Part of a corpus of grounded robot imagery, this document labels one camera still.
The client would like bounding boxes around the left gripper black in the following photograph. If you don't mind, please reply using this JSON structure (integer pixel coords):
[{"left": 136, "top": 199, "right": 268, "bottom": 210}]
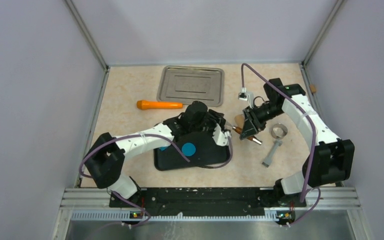
[{"left": 189, "top": 109, "right": 225, "bottom": 138}]

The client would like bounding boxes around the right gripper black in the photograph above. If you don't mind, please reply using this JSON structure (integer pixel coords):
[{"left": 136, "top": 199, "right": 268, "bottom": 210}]
[{"left": 240, "top": 101, "right": 285, "bottom": 140}]

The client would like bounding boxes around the wooden rolling pin roller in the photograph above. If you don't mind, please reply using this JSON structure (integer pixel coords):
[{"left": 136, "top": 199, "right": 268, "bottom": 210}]
[{"left": 234, "top": 114, "right": 245, "bottom": 129}]

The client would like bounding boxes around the black baking tray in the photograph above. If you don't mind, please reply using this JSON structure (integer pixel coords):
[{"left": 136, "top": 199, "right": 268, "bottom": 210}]
[{"left": 153, "top": 132, "right": 231, "bottom": 171}]

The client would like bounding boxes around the round metal cookie cutter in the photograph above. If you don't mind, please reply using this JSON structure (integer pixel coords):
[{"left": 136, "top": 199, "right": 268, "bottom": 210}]
[{"left": 270, "top": 123, "right": 289, "bottom": 140}]

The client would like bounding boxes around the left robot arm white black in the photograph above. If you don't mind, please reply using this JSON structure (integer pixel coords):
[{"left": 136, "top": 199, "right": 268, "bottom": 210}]
[{"left": 79, "top": 101, "right": 233, "bottom": 207}]

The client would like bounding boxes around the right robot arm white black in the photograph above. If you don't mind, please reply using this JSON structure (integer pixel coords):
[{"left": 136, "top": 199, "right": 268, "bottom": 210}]
[{"left": 240, "top": 78, "right": 355, "bottom": 206}]

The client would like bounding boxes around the round blue dough wrapper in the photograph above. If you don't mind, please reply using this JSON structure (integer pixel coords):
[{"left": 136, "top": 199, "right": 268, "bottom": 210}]
[{"left": 181, "top": 142, "right": 197, "bottom": 157}]

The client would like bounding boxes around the silver metal tray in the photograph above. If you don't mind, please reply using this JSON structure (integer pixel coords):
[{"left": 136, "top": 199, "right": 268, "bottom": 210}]
[{"left": 156, "top": 65, "right": 225, "bottom": 107}]

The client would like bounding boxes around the grey dumbbell-shaped tool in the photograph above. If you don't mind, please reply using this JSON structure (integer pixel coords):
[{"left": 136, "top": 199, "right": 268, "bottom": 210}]
[{"left": 262, "top": 139, "right": 283, "bottom": 168}]

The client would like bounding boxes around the small wooden cork piece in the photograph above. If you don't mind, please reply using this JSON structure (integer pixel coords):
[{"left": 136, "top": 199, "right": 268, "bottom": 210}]
[{"left": 309, "top": 84, "right": 317, "bottom": 94}]

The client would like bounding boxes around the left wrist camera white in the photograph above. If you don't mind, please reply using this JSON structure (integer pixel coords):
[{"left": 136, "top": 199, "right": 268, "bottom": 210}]
[{"left": 212, "top": 125, "right": 232, "bottom": 147}]

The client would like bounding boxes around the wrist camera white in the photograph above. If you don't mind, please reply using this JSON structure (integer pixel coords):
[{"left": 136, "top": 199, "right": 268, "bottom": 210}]
[
  {"left": 212, "top": 125, "right": 232, "bottom": 147},
  {"left": 237, "top": 87, "right": 255, "bottom": 109}
]

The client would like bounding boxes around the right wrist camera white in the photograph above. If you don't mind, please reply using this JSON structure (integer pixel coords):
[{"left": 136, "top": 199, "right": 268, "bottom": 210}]
[{"left": 237, "top": 87, "right": 255, "bottom": 109}]

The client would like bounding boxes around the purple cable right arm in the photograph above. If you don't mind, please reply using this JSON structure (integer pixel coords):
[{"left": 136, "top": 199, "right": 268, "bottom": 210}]
[{"left": 240, "top": 63, "right": 322, "bottom": 228}]

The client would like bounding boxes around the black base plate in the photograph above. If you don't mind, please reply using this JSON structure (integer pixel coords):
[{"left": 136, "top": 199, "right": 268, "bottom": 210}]
[{"left": 109, "top": 187, "right": 307, "bottom": 218}]

